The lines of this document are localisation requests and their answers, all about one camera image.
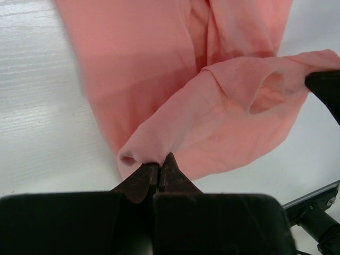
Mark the pink t shirt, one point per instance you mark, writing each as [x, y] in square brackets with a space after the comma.
[199, 79]

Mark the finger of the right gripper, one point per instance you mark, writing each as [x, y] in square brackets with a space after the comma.
[325, 86]

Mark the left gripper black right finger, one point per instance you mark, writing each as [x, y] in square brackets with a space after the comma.
[172, 180]

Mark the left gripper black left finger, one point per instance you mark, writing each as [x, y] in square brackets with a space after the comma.
[137, 186]

